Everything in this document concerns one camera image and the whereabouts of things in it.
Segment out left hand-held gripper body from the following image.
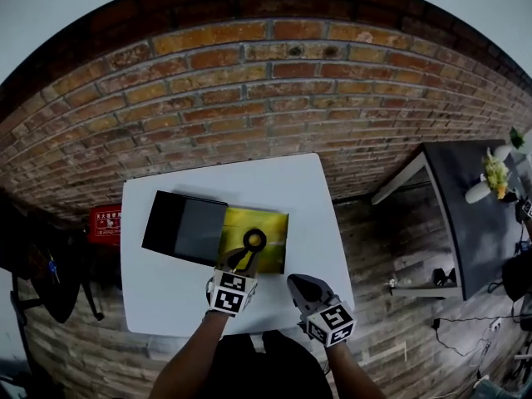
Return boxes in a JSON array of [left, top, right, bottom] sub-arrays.
[[209, 268, 259, 318]]

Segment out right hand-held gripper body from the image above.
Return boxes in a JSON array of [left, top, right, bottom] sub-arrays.
[[298, 299, 357, 348]]

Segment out black tape roll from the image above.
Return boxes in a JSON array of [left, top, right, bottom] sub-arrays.
[[242, 229, 268, 252]]

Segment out black and yellow drawer box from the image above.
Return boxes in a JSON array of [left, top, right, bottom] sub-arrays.
[[140, 190, 291, 275]]

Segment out person's left forearm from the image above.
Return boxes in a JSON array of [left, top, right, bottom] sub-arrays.
[[149, 308, 232, 399]]

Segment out person's right forearm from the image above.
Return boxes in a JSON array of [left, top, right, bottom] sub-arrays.
[[326, 341, 386, 399]]

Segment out red plastic crate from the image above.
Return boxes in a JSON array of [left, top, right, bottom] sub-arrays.
[[85, 204, 124, 247]]

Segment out black office chair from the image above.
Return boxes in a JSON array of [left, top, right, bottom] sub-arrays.
[[0, 193, 105, 323]]

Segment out white table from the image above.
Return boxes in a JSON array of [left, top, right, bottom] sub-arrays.
[[120, 152, 356, 338]]

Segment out person's black clothing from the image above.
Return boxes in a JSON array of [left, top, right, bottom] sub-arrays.
[[203, 329, 333, 399]]

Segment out small black device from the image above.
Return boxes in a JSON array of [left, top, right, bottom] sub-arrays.
[[431, 267, 456, 287]]

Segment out dark grey side table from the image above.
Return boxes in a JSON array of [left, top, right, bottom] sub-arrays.
[[371, 139, 532, 302]]

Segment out white vase with yellow flowers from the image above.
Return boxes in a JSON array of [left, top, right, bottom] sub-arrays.
[[464, 147, 510, 205]]

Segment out white vase with green plant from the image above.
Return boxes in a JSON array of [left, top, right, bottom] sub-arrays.
[[494, 126, 527, 161]]

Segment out black floor cable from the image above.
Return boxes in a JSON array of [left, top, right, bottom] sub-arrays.
[[431, 316, 516, 357]]

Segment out blue handled scissors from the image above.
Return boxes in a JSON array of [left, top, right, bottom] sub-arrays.
[[47, 249, 62, 284]]

